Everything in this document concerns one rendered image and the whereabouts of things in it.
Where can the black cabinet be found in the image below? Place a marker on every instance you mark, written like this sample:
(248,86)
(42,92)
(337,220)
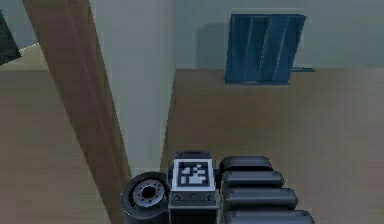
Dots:
(6,43)

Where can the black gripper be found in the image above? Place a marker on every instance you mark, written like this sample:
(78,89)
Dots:
(146,195)

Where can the brown wooden room door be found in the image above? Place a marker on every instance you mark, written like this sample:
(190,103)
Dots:
(83,100)

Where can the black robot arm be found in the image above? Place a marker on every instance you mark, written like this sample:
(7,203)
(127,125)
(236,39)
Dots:
(253,196)

